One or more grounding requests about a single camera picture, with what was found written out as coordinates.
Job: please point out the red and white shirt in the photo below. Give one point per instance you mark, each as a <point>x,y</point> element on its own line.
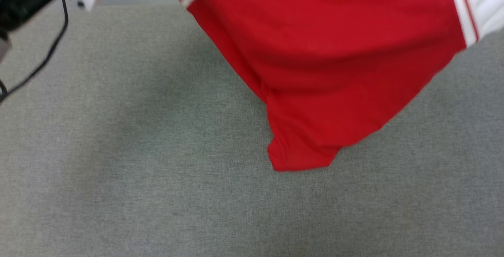
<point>334,60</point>

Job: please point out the grey fabric sofa cushion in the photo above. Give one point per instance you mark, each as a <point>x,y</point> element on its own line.
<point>157,178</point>

